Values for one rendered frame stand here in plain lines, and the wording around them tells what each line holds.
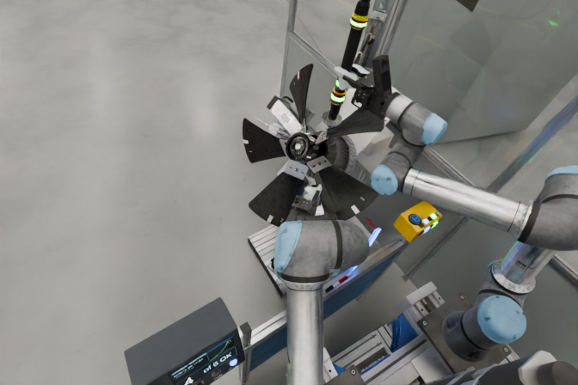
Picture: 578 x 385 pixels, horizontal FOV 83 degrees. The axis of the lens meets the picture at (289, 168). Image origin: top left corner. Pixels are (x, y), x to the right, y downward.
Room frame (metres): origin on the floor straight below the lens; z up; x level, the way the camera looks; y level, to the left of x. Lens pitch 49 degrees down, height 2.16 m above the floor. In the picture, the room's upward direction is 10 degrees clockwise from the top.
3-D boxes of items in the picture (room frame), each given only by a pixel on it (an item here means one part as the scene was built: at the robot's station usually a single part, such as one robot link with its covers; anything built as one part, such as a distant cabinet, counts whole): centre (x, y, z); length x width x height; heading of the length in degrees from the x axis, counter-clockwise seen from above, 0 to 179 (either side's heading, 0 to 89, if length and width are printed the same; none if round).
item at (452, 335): (0.37, -0.68, 1.09); 0.15 x 0.15 x 0.10
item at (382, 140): (1.41, -0.44, 0.92); 0.17 x 0.16 x 0.11; 131
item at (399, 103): (0.77, -0.28, 1.61); 0.08 x 0.05 x 0.08; 141
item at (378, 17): (1.50, -0.28, 1.51); 0.10 x 0.07 x 0.08; 166
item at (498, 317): (0.37, -0.68, 1.20); 0.13 x 0.12 x 0.14; 150
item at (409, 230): (0.81, -0.58, 1.02); 0.16 x 0.10 x 0.11; 131
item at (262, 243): (1.12, -0.18, 0.04); 0.62 x 0.46 x 0.08; 131
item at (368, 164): (1.34, -0.46, 0.85); 0.36 x 0.24 x 0.03; 41
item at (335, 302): (0.55, -0.28, 0.45); 0.82 x 0.01 x 0.66; 131
